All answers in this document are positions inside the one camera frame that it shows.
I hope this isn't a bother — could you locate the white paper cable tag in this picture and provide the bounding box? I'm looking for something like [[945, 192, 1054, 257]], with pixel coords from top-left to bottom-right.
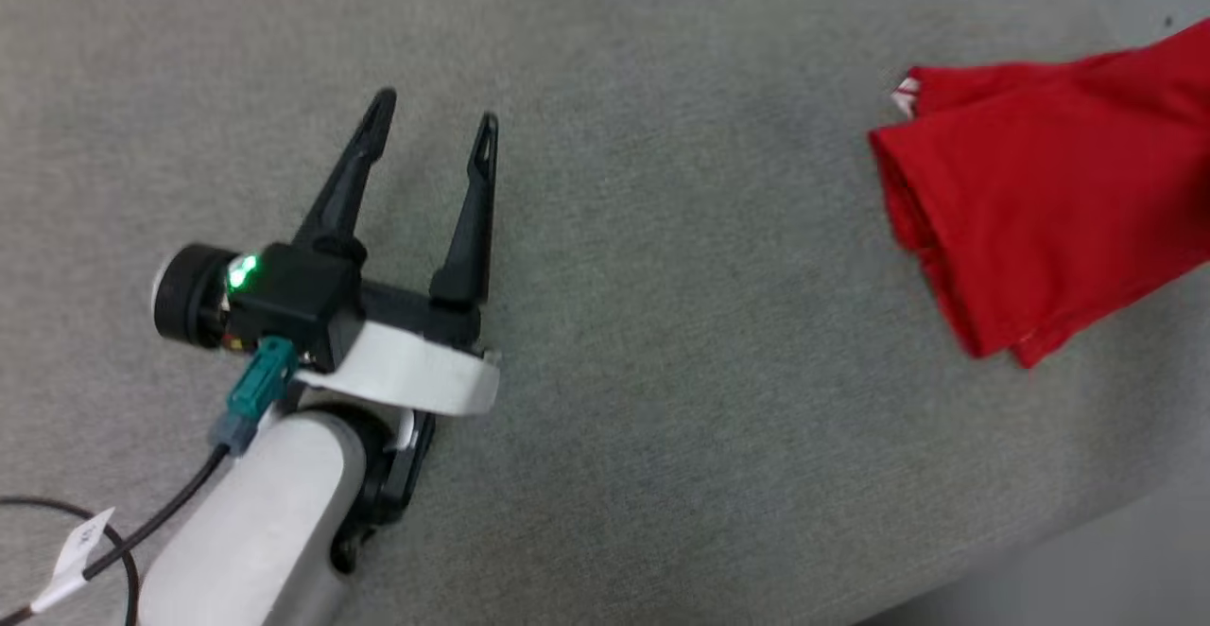
[[31, 507, 116, 614]]

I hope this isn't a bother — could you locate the thin black cable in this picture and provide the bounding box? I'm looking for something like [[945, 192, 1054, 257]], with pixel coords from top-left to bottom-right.
[[0, 444, 233, 626]]

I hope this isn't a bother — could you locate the teal cable connector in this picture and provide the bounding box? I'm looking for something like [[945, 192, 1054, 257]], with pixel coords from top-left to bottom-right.
[[208, 337, 298, 457]]

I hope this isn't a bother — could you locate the red shirt with white sleeves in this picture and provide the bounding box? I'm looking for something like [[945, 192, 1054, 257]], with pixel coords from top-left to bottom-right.
[[868, 19, 1210, 369]]

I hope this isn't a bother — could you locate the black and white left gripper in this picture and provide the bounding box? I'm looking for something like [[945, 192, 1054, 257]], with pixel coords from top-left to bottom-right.
[[293, 89, 502, 416]]

